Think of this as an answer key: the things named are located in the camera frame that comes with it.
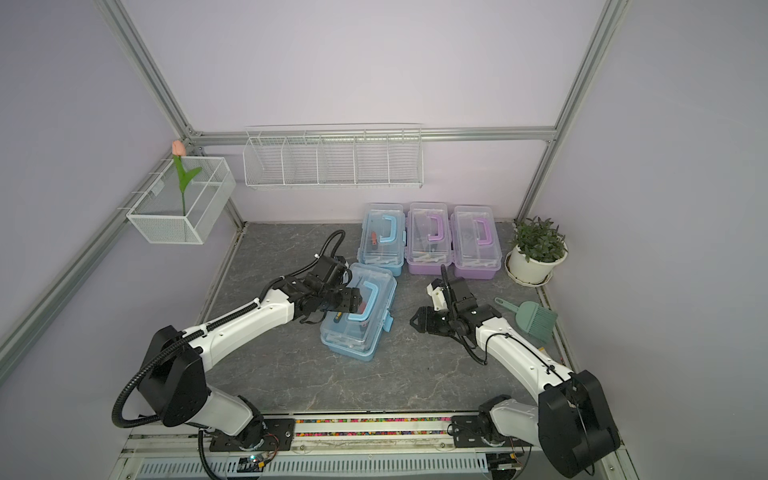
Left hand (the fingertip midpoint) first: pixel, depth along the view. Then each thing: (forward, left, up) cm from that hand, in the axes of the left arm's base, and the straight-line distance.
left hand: (349, 301), depth 85 cm
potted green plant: (+11, -58, +6) cm, 59 cm away
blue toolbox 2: (-9, -2, -3) cm, 10 cm away
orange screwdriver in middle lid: (+26, -8, -3) cm, 27 cm away
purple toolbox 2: (+20, -42, -3) cm, 47 cm away
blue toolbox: (+25, -11, -1) cm, 27 cm away
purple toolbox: (+22, -26, 0) cm, 34 cm away
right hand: (-6, -19, -3) cm, 20 cm away
